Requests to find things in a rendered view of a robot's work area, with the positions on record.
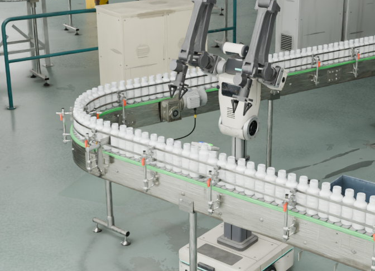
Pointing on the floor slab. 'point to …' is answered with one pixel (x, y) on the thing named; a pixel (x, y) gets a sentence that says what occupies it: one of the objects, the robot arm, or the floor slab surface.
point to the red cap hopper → (33, 35)
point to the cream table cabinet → (141, 37)
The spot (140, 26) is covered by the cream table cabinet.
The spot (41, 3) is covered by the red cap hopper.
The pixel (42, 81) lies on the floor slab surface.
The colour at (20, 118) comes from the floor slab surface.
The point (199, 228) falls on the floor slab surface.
